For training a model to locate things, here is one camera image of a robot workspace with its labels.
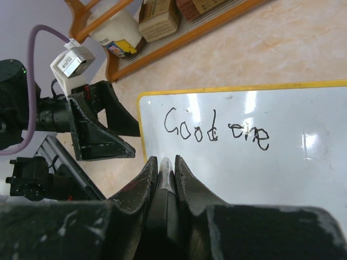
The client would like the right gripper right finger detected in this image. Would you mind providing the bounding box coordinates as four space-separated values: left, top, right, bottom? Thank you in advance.
175 155 346 259

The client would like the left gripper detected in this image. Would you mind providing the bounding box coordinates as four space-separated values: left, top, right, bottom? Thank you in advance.
67 81 140 160

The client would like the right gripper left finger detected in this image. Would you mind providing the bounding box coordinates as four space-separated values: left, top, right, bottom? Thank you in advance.
1 157 158 259

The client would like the white whiteboard yellow frame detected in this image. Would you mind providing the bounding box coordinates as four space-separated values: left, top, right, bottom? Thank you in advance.
138 80 346 221

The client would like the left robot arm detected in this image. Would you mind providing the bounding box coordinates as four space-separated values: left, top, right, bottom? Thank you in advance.
1 59 140 202

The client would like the orange wooden shelf rack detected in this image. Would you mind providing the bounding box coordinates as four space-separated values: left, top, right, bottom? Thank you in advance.
66 0 263 82

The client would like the white bag lower container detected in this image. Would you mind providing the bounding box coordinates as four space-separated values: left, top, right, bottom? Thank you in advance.
89 9 146 58

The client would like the tan sponge block left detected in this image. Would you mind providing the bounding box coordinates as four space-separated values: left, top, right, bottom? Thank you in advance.
138 0 179 42

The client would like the brown sponge block right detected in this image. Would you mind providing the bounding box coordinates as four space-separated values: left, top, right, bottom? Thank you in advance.
176 0 225 21

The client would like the aluminium frame rail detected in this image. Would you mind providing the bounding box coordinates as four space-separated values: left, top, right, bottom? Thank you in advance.
35 135 106 200

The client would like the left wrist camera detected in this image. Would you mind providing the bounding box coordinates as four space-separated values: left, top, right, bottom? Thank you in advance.
50 46 95 97

